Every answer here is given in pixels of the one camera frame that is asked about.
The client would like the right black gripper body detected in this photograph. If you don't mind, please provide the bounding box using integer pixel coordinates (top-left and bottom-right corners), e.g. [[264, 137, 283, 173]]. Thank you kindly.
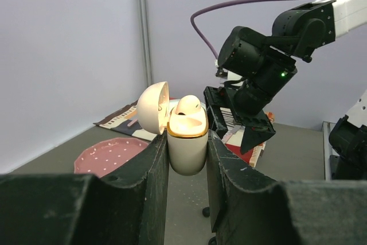
[[203, 85, 278, 139]]

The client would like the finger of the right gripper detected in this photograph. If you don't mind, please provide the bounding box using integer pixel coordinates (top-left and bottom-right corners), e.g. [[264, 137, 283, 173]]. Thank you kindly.
[[240, 126, 276, 154]]

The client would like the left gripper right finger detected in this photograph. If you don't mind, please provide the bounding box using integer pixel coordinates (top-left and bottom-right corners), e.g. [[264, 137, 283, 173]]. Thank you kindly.
[[206, 131, 366, 244]]

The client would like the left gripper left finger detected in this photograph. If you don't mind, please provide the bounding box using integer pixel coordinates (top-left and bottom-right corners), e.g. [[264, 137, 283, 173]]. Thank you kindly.
[[1, 134, 169, 244]]

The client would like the cream earbud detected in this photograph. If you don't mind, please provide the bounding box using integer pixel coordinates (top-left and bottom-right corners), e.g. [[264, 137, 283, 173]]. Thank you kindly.
[[175, 95, 201, 115]]

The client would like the cream earbud charging case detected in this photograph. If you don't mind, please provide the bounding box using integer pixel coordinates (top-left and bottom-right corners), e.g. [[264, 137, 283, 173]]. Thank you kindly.
[[136, 81, 209, 176]]

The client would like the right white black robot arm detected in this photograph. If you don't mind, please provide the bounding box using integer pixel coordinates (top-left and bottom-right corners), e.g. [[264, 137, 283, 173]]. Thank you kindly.
[[204, 0, 366, 154]]

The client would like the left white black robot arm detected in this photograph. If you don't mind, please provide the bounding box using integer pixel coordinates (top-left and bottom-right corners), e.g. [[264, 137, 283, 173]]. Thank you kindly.
[[1, 116, 366, 244]]

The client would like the black earbud lower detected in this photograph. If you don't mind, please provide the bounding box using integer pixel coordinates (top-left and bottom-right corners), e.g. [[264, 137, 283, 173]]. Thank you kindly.
[[202, 207, 210, 217]]

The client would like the pink dotted plate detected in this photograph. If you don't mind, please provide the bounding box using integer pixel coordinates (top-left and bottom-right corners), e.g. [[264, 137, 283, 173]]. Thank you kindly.
[[74, 137, 149, 178]]

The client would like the white paper plate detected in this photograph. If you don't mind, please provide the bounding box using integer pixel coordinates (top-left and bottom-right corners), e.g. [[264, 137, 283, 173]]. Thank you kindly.
[[169, 99, 206, 114]]

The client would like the patterned orange cloth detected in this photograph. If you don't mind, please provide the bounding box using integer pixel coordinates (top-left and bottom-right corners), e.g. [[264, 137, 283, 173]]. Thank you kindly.
[[95, 102, 266, 167]]

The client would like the pink handled utensil upper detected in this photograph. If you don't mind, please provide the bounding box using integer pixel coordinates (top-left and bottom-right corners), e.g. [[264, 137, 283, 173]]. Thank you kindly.
[[127, 119, 138, 127]]

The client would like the aluminium frame profile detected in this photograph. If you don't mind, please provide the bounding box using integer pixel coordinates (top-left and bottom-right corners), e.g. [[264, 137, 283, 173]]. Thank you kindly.
[[138, 0, 153, 87]]

